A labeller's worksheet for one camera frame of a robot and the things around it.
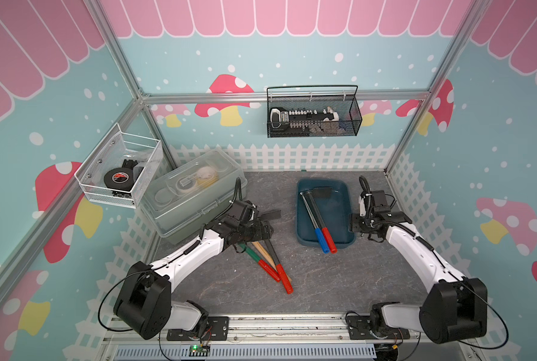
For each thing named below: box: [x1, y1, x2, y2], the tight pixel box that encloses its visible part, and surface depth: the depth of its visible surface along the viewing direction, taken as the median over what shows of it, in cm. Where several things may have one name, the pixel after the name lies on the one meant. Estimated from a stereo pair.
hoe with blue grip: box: [299, 191, 330, 255], surface depth 89 cm
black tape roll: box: [103, 166, 135, 192], surface depth 71 cm
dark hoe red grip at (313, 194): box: [305, 187, 337, 255], surface depth 98 cm
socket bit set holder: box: [270, 106, 340, 132], surface depth 91 cm
